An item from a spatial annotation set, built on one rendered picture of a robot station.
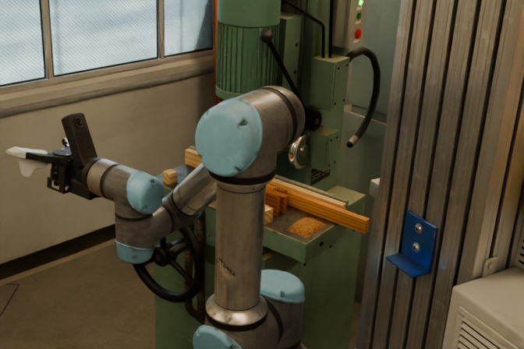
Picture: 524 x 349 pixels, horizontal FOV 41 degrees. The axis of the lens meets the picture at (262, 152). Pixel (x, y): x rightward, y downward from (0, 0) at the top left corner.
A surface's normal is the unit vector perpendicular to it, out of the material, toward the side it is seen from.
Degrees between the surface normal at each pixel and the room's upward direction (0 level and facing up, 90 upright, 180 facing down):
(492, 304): 0
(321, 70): 90
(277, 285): 8
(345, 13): 90
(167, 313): 90
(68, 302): 0
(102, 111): 90
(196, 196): 105
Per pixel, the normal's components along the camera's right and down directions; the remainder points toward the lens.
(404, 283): -0.87, 0.15
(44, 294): 0.05, -0.93
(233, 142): -0.55, 0.16
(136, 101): 0.70, 0.30
